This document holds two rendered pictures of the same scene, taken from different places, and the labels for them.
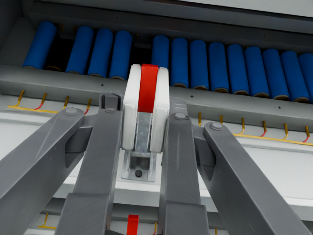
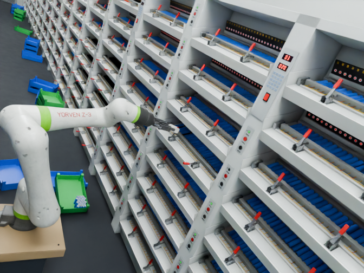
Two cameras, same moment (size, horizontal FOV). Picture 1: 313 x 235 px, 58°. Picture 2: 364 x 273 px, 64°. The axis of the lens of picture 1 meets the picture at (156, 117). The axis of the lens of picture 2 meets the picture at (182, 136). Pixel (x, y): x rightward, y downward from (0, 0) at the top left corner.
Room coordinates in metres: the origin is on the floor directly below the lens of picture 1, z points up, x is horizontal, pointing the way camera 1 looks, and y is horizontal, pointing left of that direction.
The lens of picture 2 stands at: (-0.70, -1.28, 1.51)
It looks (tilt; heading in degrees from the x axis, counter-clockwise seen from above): 21 degrees down; 54
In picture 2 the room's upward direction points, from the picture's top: 23 degrees clockwise
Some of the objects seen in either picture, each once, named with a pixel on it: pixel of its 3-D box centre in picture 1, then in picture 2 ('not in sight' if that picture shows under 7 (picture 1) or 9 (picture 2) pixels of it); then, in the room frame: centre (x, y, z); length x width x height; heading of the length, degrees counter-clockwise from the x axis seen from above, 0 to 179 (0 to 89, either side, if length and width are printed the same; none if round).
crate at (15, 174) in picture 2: not in sight; (11, 172); (-0.53, 0.78, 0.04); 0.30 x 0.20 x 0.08; 107
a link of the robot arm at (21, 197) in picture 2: not in sight; (31, 197); (-0.49, -0.04, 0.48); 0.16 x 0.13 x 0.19; 107
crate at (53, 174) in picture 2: not in sight; (65, 180); (-0.15, 0.72, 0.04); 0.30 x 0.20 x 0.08; 3
